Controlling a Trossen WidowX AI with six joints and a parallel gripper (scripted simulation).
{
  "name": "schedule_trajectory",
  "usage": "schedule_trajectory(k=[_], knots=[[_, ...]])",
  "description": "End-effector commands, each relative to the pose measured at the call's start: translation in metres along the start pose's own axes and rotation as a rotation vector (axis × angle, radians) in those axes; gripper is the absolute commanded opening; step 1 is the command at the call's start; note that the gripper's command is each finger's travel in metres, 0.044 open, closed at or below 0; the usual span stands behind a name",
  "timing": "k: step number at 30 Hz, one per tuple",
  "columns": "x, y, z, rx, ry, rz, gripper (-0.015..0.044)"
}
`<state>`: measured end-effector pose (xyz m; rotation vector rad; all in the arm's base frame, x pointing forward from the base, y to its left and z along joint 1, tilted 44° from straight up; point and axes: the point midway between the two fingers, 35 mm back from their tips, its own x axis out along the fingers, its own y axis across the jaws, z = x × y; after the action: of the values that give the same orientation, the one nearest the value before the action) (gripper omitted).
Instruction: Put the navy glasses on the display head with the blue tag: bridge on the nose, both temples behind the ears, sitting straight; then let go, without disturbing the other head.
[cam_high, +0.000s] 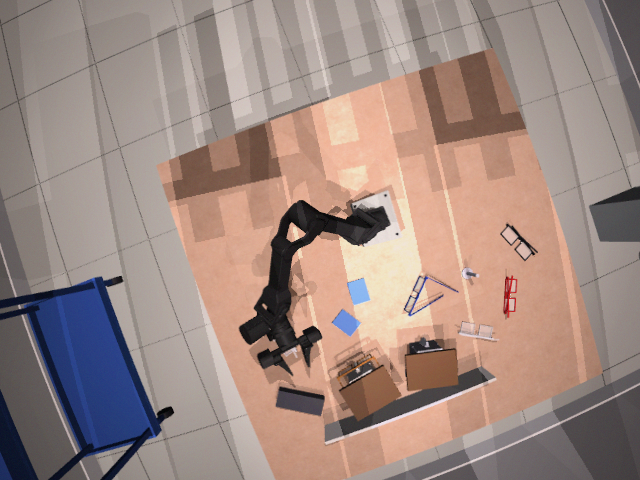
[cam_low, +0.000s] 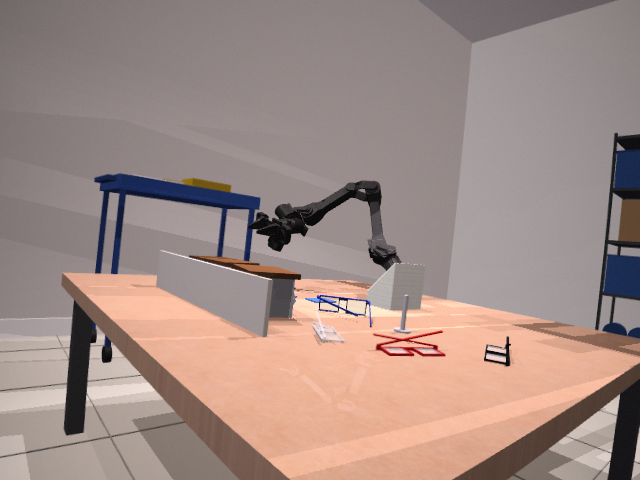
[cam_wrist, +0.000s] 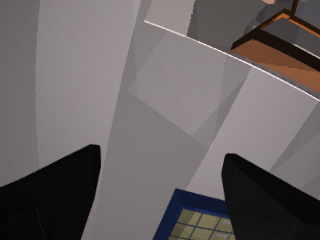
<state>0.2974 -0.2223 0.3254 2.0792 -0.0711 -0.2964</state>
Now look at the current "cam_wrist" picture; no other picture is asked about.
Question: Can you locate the grey flat rectangular panel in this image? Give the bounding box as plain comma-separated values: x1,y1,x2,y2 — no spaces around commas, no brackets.
144,0,320,100

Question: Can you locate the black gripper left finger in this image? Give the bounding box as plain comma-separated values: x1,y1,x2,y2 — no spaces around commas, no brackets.
0,144,101,240

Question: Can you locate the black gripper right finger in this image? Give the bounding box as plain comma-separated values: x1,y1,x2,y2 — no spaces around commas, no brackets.
221,153,320,240

